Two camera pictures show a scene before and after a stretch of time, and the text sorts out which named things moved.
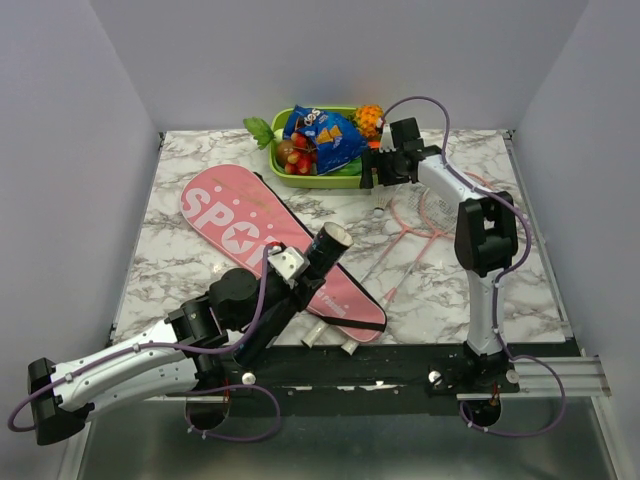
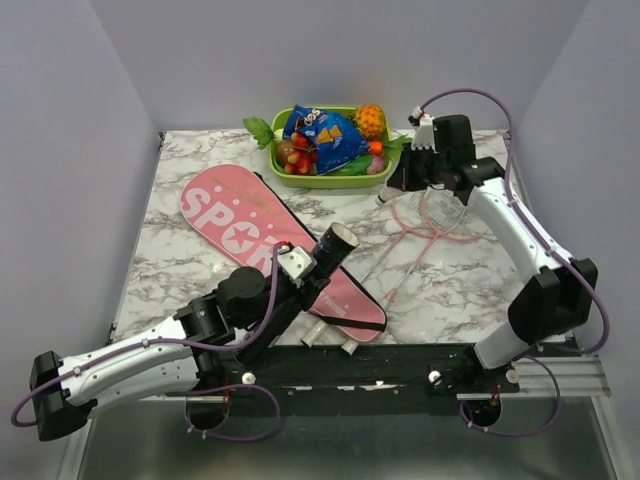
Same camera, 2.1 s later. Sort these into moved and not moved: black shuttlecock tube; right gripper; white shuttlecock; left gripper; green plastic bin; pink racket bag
Moved: right gripper; white shuttlecock
Not moved: pink racket bag; black shuttlecock tube; green plastic bin; left gripper
